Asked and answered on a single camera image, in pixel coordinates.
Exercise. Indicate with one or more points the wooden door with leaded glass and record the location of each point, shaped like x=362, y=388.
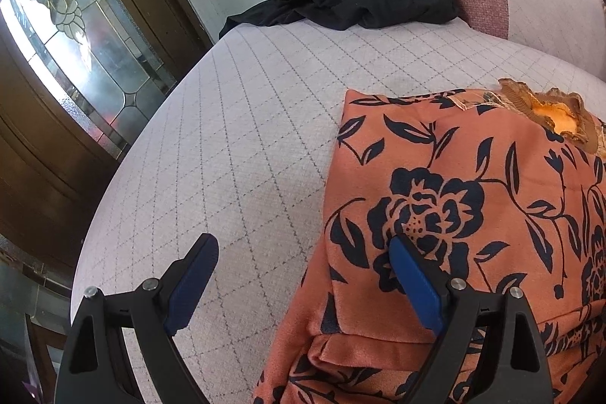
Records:
x=57, y=148

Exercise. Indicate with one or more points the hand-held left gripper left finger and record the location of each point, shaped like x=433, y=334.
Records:
x=189, y=290

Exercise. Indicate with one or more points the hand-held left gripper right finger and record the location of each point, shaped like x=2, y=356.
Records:
x=416, y=281

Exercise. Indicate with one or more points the orange floral blouse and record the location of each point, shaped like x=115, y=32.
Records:
x=426, y=158

